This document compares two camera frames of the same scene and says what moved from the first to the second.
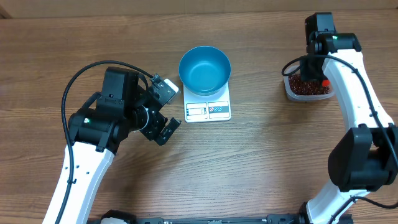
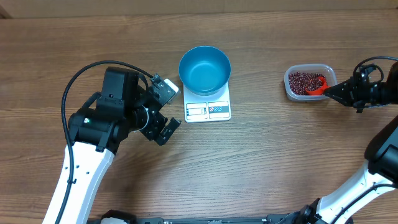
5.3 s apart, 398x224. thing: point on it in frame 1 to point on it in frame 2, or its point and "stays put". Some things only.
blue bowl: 204,70 stays put
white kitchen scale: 212,107 stays put
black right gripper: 306,73 to 348,91
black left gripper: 163,137 stays put
